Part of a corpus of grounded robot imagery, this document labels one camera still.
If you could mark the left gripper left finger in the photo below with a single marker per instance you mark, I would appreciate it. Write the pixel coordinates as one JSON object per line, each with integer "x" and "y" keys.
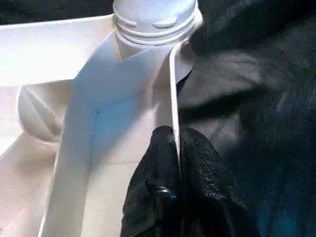
{"x": 155, "y": 185}

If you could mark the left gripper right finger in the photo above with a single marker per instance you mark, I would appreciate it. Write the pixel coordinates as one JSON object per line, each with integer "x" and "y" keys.
{"x": 209, "y": 192}

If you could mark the white plastic table leg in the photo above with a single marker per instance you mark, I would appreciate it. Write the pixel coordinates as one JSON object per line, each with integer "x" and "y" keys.
{"x": 158, "y": 14}

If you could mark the white plastic table top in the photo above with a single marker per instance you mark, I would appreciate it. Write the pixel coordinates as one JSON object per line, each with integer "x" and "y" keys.
{"x": 37, "y": 61}

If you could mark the black work mat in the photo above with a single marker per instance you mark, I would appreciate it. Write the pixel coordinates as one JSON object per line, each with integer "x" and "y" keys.
{"x": 259, "y": 111}

